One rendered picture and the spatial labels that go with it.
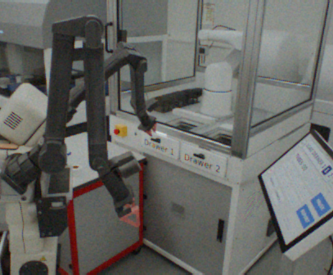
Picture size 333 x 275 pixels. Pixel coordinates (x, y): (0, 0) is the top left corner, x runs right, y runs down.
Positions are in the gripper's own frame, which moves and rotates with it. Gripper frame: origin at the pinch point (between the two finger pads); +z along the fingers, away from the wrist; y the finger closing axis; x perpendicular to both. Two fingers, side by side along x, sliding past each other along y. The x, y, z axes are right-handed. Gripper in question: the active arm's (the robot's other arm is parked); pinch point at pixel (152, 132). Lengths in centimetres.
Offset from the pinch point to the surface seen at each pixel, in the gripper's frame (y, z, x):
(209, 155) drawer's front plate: 3.2, 9.7, -33.1
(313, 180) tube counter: -11, -24, -95
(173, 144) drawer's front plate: 3.2, 10.2, -8.8
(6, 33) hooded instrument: 15, -46, 132
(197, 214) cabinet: -17, 46, -27
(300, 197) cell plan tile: -18, -22, -94
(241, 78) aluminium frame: 29, -25, -46
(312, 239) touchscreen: -33, -27, -103
